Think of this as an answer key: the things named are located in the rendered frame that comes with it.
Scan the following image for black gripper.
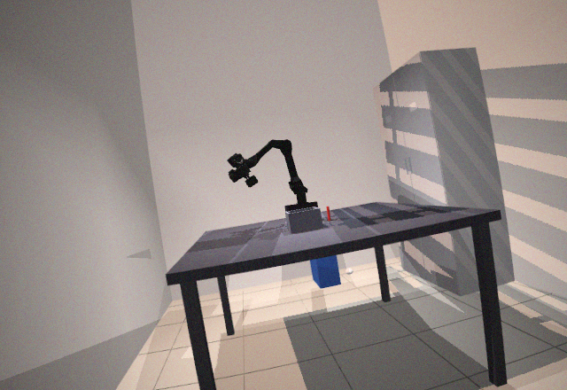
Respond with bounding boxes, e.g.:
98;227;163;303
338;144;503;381
231;153;258;188

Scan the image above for white open square box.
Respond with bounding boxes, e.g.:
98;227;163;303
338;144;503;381
285;207;323;234

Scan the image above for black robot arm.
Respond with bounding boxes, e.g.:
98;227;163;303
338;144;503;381
227;139;308;204

